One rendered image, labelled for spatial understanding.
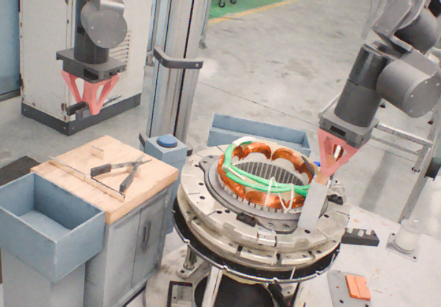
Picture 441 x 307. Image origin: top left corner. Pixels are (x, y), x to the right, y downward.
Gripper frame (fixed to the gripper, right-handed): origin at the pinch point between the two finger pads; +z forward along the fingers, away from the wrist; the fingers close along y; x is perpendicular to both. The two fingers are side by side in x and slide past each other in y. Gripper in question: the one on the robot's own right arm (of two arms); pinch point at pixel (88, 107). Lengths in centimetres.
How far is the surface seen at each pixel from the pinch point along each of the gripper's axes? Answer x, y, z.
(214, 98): 286, -116, 125
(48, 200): -8.7, -0.4, 16.1
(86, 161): 0.8, -0.6, 12.0
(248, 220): 1.5, 33.5, 7.8
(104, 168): -1.9, 6.1, 9.2
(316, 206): 7.5, 42.0, 3.7
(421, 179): 178, 60, 72
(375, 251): 57, 53, 41
